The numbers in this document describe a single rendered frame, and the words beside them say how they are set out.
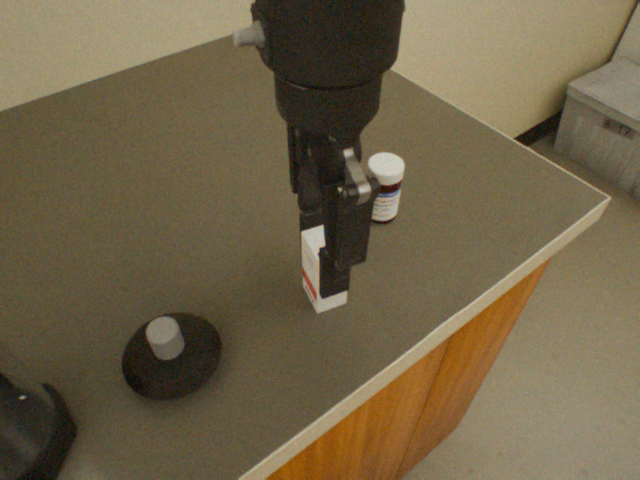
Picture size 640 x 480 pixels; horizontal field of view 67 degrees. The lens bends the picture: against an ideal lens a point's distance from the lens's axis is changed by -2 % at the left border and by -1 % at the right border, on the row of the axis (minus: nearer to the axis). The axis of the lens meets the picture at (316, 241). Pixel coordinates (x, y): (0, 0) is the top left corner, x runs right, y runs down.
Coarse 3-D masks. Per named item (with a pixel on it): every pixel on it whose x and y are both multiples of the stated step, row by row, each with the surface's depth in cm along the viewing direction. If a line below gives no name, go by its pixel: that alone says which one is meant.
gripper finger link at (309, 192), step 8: (296, 128) 38; (296, 136) 39; (304, 136) 38; (304, 144) 39; (296, 152) 41; (304, 152) 40; (304, 160) 40; (304, 168) 42; (304, 176) 43; (312, 176) 43; (304, 184) 43; (312, 184) 44; (304, 192) 44; (312, 192) 45; (304, 200) 45; (320, 200) 47; (304, 208) 47
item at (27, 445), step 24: (0, 360) 33; (0, 384) 33; (24, 384) 36; (0, 408) 33; (24, 408) 36; (48, 408) 39; (0, 432) 34; (24, 432) 36; (48, 432) 39; (0, 456) 35; (24, 456) 37
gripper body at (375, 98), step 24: (288, 96) 32; (312, 96) 31; (336, 96) 31; (360, 96) 32; (288, 120) 34; (312, 120) 33; (336, 120) 32; (360, 120) 33; (336, 144) 34; (360, 144) 35; (336, 168) 35
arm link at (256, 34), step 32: (256, 0) 29; (288, 0) 26; (320, 0) 26; (352, 0) 26; (384, 0) 27; (256, 32) 29; (288, 32) 28; (320, 32) 27; (352, 32) 27; (384, 32) 28; (288, 64) 29; (320, 64) 29; (352, 64) 29; (384, 64) 30
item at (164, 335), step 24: (144, 336) 46; (168, 336) 42; (192, 336) 46; (216, 336) 47; (144, 360) 44; (168, 360) 44; (192, 360) 44; (216, 360) 45; (144, 384) 43; (168, 384) 42; (192, 384) 43
